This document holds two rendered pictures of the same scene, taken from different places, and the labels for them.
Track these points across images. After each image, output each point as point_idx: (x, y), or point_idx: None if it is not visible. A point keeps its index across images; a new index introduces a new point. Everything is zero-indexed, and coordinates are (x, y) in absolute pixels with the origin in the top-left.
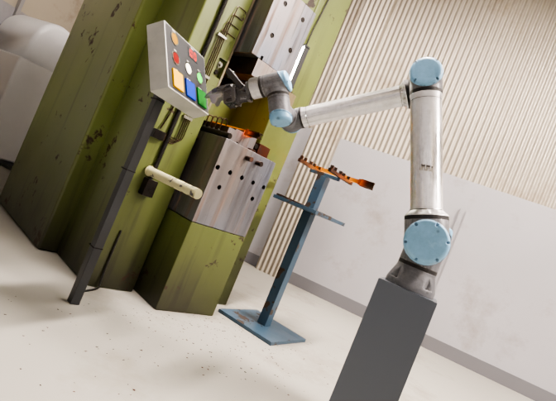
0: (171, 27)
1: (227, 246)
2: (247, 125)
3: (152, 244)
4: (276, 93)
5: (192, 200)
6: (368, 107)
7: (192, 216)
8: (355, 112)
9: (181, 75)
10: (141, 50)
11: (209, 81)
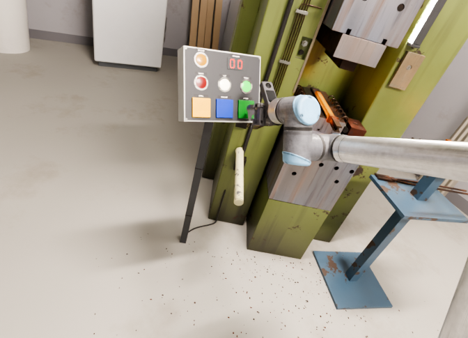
0: (197, 48)
1: (309, 217)
2: (362, 90)
3: (256, 196)
4: (287, 129)
5: (272, 179)
6: (426, 172)
7: (269, 194)
8: (404, 171)
9: (207, 100)
10: (252, 27)
11: (292, 65)
